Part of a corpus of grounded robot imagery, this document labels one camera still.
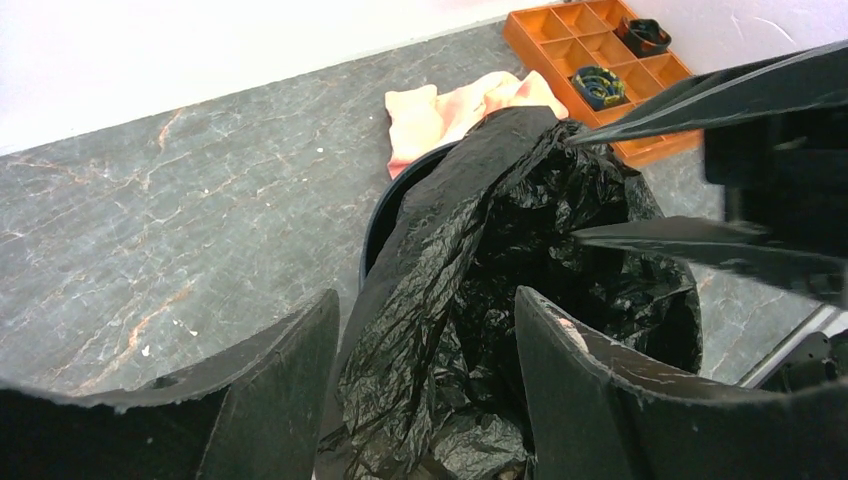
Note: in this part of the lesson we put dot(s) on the rolled trash bag with yellow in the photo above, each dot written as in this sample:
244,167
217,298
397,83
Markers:
599,87

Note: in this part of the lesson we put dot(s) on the dark blue trash bin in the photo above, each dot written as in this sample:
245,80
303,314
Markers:
384,216

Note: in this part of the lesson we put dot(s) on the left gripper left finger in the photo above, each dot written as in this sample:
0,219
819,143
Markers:
251,411

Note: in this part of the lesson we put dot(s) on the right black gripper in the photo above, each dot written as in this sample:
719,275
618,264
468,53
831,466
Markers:
775,134

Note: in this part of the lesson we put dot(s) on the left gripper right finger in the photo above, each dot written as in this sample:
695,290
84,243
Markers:
602,410

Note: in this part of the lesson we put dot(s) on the rolled trash bag top right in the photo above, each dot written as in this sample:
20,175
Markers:
643,37

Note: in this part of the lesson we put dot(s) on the black plastic trash bag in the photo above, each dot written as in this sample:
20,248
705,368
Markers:
431,387

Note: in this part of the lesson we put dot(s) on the pink crumpled cloth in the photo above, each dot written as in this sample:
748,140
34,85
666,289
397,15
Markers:
424,119

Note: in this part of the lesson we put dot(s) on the orange wooden compartment tray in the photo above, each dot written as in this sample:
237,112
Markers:
556,41

